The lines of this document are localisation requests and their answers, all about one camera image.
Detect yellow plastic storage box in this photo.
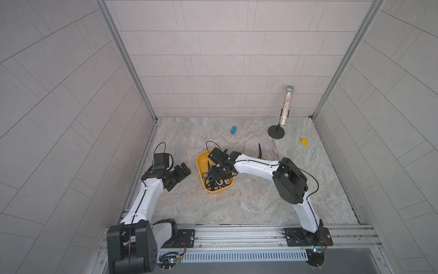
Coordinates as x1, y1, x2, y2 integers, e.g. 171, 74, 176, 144
196, 151, 235, 194

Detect yellow black handled scissors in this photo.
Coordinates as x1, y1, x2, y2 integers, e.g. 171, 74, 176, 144
257, 143, 265, 160

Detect pink handled scissors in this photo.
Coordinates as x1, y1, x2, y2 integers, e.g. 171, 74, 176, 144
271, 140, 281, 161

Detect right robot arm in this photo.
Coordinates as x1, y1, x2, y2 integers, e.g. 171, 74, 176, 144
208, 148, 323, 240

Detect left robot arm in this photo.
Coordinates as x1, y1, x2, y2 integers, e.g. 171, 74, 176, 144
107, 163, 191, 274

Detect glitter microphone on stand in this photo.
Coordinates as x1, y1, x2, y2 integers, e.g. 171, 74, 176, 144
268, 86, 294, 139

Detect left circuit board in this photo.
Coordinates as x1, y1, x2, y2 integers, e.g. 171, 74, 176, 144
157, 252, 182, 271

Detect circuit board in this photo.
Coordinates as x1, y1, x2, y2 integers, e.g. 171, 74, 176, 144
157, 252, 182, 271
306, 247, 325, 268

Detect right circuit board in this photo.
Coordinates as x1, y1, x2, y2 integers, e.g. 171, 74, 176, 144
306, 247, 325, 268

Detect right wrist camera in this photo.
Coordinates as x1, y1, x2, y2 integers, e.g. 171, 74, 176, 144
208, 147, 228, 165

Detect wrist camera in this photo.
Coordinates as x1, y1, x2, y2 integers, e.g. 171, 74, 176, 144
152, 153, 171, 170
208, 147, 228, 165

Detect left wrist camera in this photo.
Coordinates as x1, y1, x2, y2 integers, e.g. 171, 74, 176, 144
152, 153, 171, 170

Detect blue handled scissors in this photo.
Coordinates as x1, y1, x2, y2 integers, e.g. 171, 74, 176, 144
202, 161, 213, 184

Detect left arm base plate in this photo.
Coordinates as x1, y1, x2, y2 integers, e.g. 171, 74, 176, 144
162, 229, 196, 249

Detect aluminium rail frame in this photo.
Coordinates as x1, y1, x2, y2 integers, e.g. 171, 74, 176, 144
86, 224, 384, 274

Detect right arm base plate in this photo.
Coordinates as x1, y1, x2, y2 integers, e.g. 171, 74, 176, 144
281, 227, 333, 248

